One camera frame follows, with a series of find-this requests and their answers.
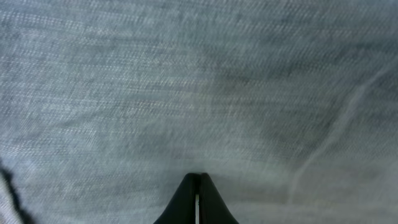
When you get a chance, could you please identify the light blue denim shorts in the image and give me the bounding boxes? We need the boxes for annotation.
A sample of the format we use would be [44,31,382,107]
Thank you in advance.
[1,0,397,223]

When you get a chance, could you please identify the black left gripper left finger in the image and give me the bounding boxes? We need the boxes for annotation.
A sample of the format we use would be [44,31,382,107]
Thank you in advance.
[154,173,199,224]

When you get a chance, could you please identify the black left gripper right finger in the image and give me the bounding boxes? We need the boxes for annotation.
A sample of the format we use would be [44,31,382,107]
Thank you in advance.
[199,173,238,224]

